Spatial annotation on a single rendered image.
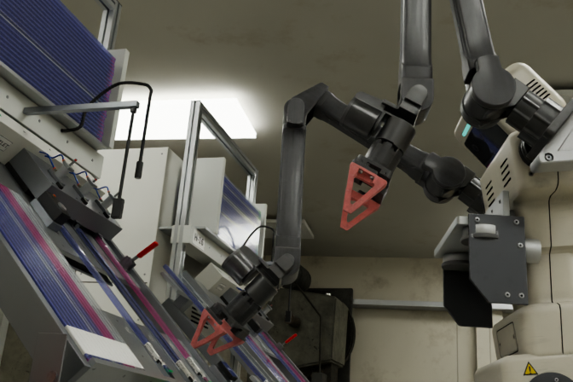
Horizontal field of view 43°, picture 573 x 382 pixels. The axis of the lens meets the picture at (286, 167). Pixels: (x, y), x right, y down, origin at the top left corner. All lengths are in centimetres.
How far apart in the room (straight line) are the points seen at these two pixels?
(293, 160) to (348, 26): 272
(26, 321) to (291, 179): 70
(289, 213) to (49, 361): 69
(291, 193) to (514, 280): 55
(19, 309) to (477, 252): 78
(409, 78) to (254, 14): 303
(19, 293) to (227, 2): 316
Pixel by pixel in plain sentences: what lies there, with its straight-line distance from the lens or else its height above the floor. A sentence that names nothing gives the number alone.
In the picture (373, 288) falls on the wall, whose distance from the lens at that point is 919.
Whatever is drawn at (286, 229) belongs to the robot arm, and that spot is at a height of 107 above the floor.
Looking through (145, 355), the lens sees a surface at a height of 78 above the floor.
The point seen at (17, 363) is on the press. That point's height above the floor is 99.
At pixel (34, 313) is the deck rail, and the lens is 124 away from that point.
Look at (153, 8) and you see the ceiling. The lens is 439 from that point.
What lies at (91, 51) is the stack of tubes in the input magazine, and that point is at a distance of 212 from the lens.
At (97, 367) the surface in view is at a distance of 121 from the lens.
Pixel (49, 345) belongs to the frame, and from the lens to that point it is 116.
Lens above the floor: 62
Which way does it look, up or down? 21 degrees up
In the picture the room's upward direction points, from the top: 4 degrees clockwise
